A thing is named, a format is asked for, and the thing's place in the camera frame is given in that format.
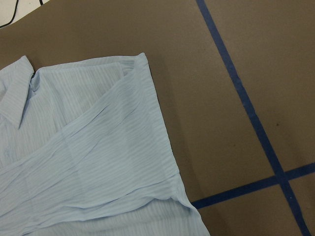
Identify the light blue striped shirt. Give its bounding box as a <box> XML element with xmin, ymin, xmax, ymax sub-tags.
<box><xmin>0</xmin><ymin>53</ymin><xmax>209</xmax><ymax>236</ymax></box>

